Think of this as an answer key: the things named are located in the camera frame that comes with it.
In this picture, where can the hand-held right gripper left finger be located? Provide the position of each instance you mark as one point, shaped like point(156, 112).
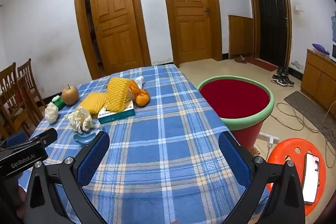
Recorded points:
point(94, 158)

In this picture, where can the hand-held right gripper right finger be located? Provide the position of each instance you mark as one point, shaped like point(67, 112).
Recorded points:
point(233, 158)

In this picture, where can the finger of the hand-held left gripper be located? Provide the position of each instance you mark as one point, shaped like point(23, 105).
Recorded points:
point(46, 137)
point(17, 140)

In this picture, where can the small blue dish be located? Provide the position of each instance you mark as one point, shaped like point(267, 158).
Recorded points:
point(85, 138)

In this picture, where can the large white paper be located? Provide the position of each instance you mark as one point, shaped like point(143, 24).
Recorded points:
point(81, 119)

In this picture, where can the white teal cardboard box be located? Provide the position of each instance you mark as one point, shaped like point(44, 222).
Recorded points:
point(118, 116)

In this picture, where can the yellow foam fruit net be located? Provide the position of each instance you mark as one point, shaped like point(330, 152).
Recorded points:
point(93, 103)
point(116, 95)

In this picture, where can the red bucket with green rim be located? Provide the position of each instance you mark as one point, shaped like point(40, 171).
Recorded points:
point(236, 98)

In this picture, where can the orange plastic bag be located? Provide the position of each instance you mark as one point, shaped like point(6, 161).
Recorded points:
point(142, 98)

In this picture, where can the orange peel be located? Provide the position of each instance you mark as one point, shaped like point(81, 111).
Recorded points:
point(135, 87)

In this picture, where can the white tissue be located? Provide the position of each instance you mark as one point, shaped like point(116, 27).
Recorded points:
point(139, 81)

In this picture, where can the green plastic toy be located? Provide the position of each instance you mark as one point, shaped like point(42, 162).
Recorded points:
point(59, 103)

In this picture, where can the white charger plug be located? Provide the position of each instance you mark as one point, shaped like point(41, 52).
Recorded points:
point(270, 144)

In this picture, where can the white power strip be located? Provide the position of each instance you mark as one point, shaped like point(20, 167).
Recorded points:
point(270, 137)

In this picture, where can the brown pear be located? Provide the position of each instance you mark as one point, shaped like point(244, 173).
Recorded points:
point(70, 95)

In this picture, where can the orange plastic stool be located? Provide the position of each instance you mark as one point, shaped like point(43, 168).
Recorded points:
point(286, 150)

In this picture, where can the wooden chair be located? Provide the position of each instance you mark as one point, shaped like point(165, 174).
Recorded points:
point(9, 79)
point(26, 71)

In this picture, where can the blue plaid tablecloth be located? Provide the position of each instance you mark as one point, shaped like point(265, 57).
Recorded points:
point(162, 121)

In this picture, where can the white smartphone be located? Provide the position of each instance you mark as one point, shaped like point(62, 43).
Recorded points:
point(311, 176)

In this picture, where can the grey floor mat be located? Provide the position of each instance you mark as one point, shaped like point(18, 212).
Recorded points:
point(304, 106)

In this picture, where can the black white sneaker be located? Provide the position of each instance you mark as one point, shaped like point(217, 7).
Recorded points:
point(289, 81)
point(278, 80)

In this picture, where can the red doormat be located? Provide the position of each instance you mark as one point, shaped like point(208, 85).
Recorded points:
point(262, 64)

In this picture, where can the brown slipper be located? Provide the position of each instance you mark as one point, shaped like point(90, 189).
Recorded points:
point(241, 59)

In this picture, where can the black shoe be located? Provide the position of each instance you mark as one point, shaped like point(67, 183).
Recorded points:
point(280, 71)
point(285, 71)

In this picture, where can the wooden cabinet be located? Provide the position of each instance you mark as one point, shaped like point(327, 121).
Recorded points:
point(317, 77)

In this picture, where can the ajar wooden door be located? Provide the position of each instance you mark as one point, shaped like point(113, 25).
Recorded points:
point(115, 16)

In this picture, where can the purple bag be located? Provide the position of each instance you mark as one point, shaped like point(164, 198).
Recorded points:
point(320, 48)

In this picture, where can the black entrance door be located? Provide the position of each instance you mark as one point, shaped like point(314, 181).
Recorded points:
point(271, 16)

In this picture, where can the closed wooden door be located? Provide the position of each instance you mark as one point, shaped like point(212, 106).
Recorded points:
point(189, 16)

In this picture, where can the wooden wall panel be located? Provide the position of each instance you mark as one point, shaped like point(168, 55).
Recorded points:
point(240, 35)

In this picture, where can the white wall switch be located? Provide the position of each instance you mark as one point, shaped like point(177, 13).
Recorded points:
point(299, 8)

